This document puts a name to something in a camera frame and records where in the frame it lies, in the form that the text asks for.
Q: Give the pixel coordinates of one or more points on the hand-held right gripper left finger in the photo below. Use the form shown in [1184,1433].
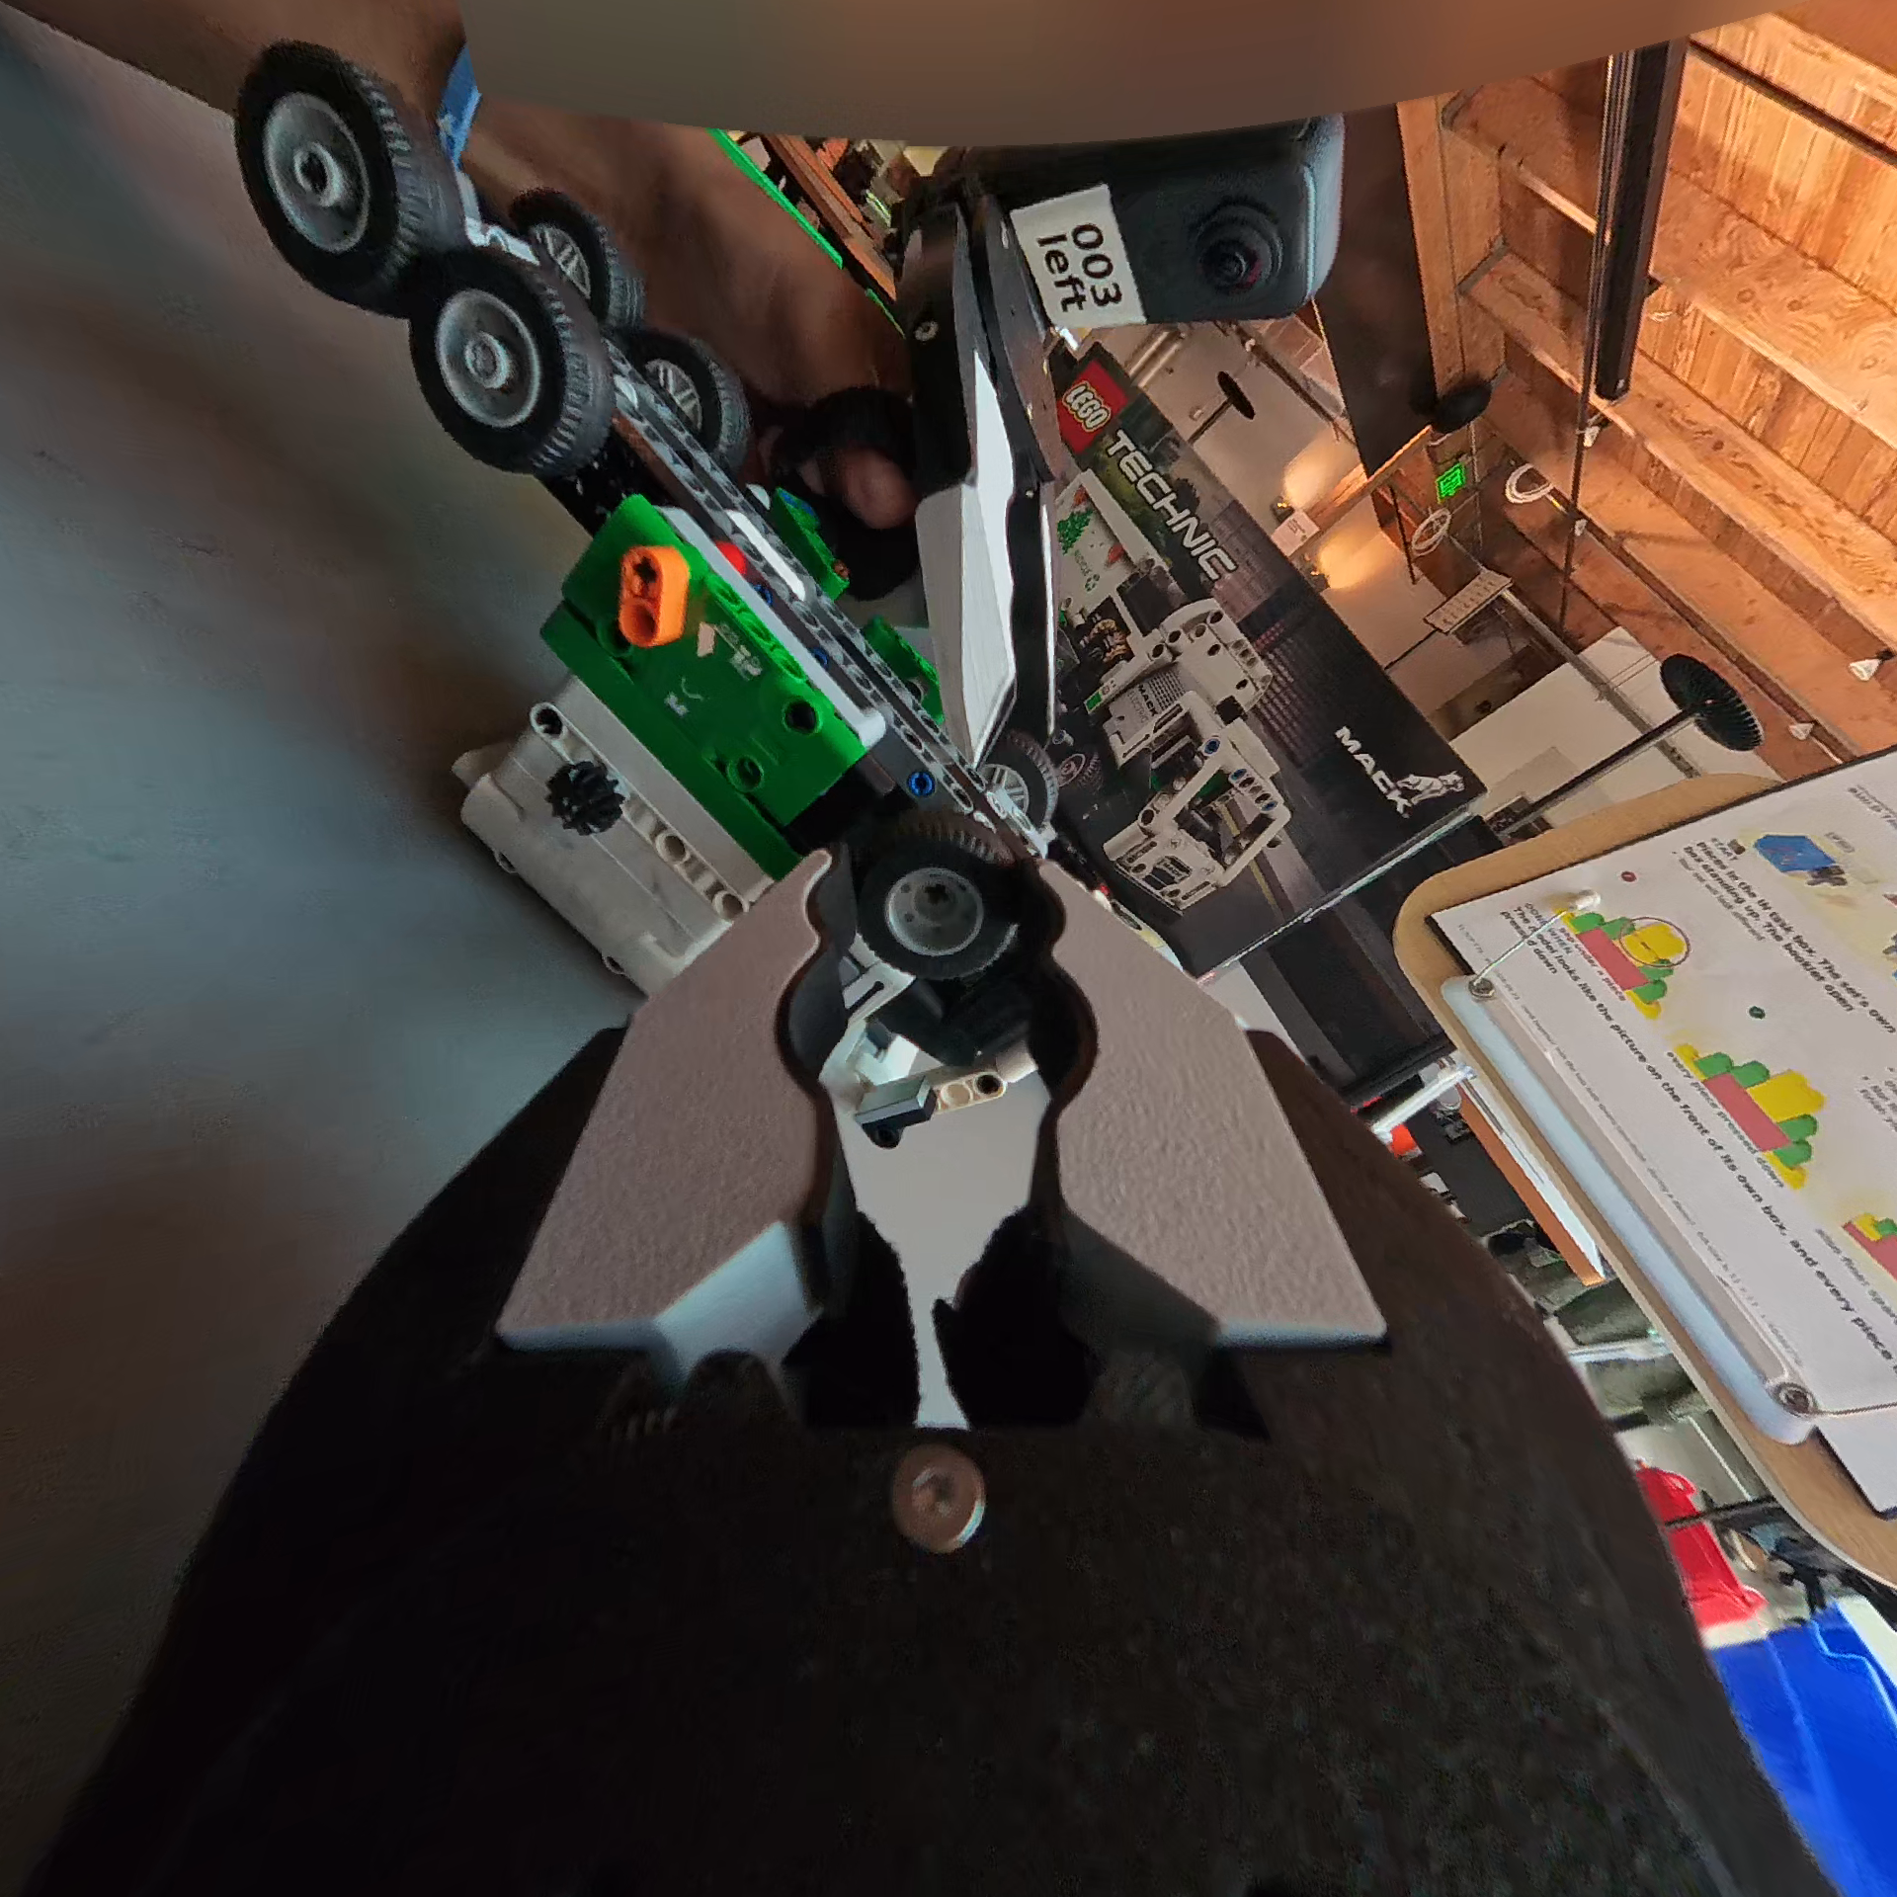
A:
[666,1128]

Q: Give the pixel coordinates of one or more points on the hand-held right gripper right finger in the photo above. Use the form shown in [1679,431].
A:
[1200,1156]

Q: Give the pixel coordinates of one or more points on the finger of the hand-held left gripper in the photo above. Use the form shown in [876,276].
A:
[1040,593]
[972,593]

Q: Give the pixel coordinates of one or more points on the lego truck model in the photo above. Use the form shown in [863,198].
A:
[711,697]

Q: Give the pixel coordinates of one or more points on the lego set box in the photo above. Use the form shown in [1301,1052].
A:
[1304,697]

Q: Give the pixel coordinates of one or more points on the person's left hand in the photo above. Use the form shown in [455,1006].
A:
[876,494]

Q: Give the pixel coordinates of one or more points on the green exit sign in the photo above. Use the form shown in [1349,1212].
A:
[1449,480]

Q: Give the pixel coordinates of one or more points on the white sheet holder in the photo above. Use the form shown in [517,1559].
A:
[1614,1215]

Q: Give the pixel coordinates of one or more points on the black hanging panel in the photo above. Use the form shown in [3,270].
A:
[1637,221]

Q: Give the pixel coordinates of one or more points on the clipboard with instruction sheet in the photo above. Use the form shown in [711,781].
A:
[1569,830]

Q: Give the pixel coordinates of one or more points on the printed instruction sheet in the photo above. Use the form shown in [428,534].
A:
[1748,1037]

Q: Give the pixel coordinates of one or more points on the red object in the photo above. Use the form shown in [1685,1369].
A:
[1703,1571]

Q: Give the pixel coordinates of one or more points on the black disc on rod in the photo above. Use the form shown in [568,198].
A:
[1713,701]

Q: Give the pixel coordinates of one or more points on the blue plastic bin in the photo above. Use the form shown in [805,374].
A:
[1822,1749]

